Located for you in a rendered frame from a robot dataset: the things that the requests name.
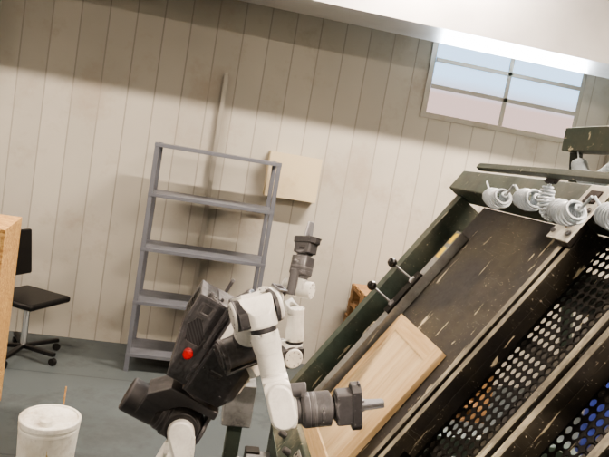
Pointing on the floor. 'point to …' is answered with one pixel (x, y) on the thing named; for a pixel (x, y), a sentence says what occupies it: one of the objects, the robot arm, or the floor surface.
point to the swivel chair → (36, 300)
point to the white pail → (48, 431)
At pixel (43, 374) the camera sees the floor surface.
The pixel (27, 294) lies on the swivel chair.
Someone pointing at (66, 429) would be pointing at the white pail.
